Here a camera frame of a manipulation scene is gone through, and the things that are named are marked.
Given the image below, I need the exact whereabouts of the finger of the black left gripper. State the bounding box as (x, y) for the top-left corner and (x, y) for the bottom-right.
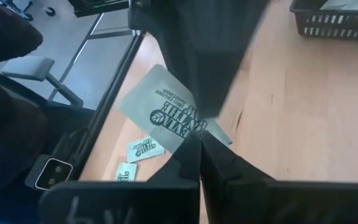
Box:
(165, 49), (211, 118)
(208, 49), (252, 119)

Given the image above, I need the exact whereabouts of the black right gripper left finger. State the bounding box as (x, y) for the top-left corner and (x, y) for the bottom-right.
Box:
(37, 130), (203, 224)

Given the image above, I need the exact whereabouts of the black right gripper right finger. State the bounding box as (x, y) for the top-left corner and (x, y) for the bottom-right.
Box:
(200, 130), (358, 224)

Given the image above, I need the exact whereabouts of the pale green stevia packet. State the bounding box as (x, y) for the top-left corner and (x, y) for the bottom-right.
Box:
(126, 136), (167, 164)
(115, 161), (139, 182)
(319, 0), (358, 11)
(117, 63), (233, 155)

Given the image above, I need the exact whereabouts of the black chair base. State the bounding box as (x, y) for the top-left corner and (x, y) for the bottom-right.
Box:
(68, 0), (130, 18)

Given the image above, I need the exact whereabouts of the black plastic mesh basket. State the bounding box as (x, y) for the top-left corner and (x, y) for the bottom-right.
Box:
(290, 0), (358, 41)

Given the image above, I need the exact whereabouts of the person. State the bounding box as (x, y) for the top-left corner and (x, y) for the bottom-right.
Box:
(0, 0), (96, 224)

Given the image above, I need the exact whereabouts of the grey padded armrest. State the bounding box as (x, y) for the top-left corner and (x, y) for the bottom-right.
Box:
(0, 56), (85, 108)

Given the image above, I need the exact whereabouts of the black aluminium table frame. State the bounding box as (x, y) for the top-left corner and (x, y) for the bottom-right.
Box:
(68, 29), (147, 183)

